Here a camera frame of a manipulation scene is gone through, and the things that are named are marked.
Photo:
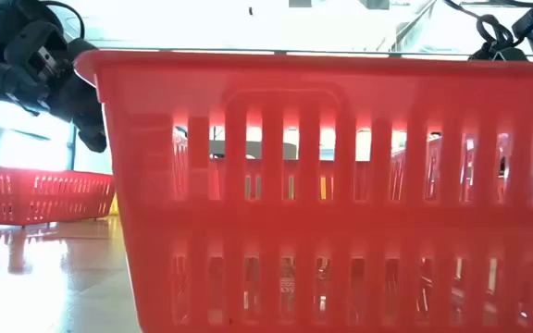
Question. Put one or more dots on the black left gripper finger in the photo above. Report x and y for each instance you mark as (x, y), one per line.
(88, 125)
(83, 57)

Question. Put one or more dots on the large red slotted basket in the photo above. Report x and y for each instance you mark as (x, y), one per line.
(155, 83)

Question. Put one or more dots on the shallow red perforated basket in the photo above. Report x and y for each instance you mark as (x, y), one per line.
(49, 194)

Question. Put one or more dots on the large yellow slotted basket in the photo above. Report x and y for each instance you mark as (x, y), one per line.
(114, 205)

